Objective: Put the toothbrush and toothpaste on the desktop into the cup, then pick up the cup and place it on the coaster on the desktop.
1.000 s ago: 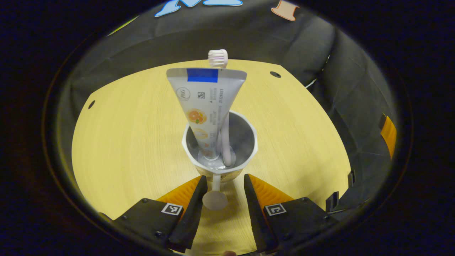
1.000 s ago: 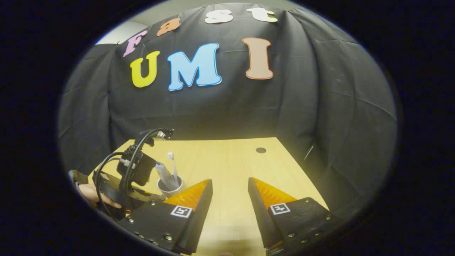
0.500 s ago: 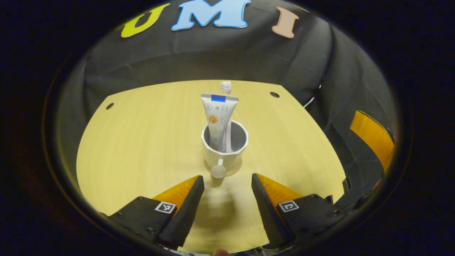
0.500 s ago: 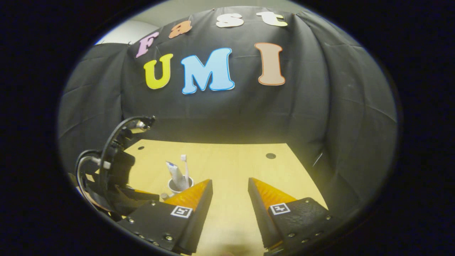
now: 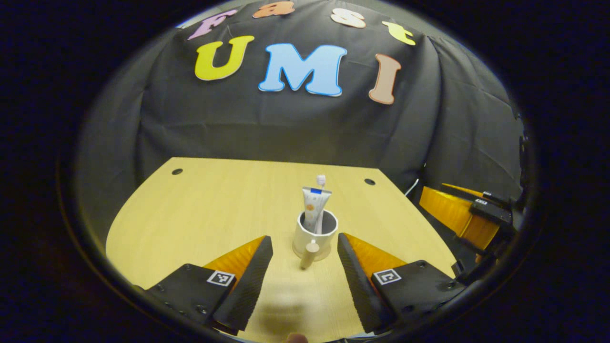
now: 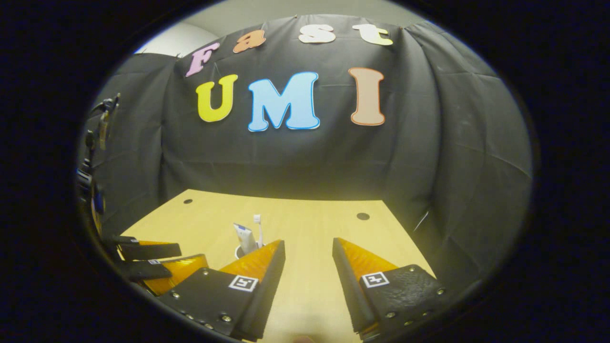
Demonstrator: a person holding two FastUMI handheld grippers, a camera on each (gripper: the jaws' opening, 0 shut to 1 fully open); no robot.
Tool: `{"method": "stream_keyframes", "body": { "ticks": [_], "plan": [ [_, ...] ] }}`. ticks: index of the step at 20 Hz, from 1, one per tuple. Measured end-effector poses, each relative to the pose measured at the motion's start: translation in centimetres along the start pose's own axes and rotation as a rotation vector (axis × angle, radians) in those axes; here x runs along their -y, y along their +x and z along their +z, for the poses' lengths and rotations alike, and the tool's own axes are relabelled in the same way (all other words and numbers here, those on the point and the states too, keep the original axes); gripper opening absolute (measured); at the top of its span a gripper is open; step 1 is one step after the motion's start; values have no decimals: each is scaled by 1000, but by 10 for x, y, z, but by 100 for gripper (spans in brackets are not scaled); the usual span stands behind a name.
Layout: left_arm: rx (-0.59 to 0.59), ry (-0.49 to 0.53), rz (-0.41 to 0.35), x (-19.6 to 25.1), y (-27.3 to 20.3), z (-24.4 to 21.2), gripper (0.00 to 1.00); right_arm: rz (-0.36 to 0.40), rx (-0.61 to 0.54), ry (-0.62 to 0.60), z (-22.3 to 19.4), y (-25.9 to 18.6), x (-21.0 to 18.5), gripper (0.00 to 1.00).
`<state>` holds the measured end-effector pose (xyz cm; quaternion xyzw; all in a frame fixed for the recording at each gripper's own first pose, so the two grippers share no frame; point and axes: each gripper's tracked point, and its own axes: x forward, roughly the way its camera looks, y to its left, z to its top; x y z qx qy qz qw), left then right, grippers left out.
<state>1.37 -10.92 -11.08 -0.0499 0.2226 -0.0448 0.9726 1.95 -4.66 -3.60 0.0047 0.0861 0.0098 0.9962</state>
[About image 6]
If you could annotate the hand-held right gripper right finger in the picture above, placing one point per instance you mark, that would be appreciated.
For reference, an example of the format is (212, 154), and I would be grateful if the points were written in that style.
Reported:
(350, 286)

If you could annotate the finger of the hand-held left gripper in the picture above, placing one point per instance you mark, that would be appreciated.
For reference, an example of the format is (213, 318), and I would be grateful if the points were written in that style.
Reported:
(152, 251)
(147, 270)

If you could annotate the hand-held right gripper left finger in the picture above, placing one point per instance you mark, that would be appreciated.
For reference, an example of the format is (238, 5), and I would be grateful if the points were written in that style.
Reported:
(271, 281)

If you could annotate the white cup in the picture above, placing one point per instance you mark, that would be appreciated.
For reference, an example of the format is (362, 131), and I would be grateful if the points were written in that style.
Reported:
(238, 252)

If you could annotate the white toothpaste tube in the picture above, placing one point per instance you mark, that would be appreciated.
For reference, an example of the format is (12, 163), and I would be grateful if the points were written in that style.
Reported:
(245, 238)

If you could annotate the white toothbrush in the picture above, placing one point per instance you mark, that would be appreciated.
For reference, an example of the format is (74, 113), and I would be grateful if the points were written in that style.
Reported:
(258, 220)

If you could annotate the light wooden desktop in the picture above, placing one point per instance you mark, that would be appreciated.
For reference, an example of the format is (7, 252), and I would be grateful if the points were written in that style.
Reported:
(310, 224)

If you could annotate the black backdrop cloth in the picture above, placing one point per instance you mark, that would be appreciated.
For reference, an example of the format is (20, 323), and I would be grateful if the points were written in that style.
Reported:
(429, 143)

